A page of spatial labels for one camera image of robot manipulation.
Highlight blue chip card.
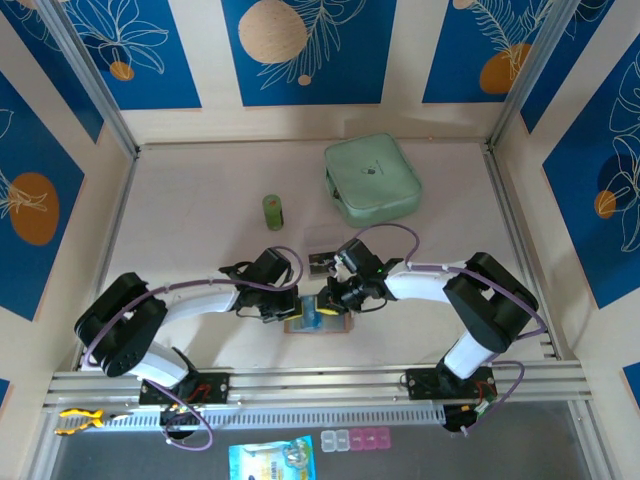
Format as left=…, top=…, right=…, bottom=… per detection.
left=301, top=294, right=322, bottom=326

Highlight pink leather card holder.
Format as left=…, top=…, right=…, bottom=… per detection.
left=283, top=312, right=355, bottom=335

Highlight black VIP card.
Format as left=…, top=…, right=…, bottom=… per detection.
left=308, top=252, right=337, bottom=278

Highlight clear plastic box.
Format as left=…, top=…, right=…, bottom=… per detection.
left=303, top=225, right=346, bottom=281

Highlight small green cylinder bottle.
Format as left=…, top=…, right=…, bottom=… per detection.
left=261, top=193, right=286, bottom=232

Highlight mint green zip pouch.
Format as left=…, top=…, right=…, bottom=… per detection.
left=323, top=131, right=424, bottom=229

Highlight clear and pink pill organizer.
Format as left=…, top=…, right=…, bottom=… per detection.
left=320, top=427, right=390, bottom=454

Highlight blue printed plastic packet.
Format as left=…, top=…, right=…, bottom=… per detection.
left=228, top=434, right=319, bottom=480

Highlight yellow black pliers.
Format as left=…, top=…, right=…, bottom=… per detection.
left=54, top=407, right=134, bottom=436

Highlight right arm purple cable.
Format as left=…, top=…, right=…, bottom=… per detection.
left=352, top=222, right=549, bottom=439

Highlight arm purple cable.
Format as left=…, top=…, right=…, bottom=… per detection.
left=352, top=222, right=549, bottom=439
left=82, top=244, right=301, bottom=451

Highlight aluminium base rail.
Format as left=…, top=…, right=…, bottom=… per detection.
left=42, top=363, right=594, bottom=414

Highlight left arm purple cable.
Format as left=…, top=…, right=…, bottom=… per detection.
left=82, top=244, right=301, bottom=451

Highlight white slotted cable duct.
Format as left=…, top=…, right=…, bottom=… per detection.
left=107, top=405, right=447, bottom=432

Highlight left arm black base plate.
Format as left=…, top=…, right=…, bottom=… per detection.
left=138, top=372, right=232, bottom=405

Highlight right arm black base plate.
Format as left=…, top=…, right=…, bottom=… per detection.
left=404, top=367, right=499, bottom=401

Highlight aluminium table side rail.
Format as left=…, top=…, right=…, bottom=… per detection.
left=484, top=144, right=560, bottom=360
left=92, top=152, right=139, bottom=291

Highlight aluminium frame post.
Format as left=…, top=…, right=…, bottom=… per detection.
left=485, top=0, right=575, bottom=154
left=37, top=0, right=142, bottom=160

